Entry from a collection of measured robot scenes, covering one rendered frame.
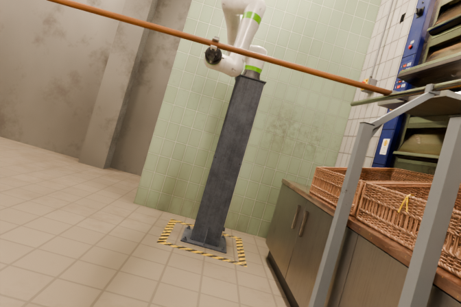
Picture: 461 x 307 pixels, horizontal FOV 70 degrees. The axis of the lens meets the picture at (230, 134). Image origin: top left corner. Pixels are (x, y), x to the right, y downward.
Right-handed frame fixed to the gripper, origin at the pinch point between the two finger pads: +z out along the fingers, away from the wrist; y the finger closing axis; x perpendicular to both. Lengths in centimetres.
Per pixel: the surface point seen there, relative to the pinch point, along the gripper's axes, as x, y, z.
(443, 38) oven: -125, -48, -23
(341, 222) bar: -66, 60, 38
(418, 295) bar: -65, 64, 86
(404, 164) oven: -125, 29, -26
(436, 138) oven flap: -126, 11, -8
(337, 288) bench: -70, 84, 41
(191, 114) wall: 8, 31, -125
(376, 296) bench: -69, 75, 64
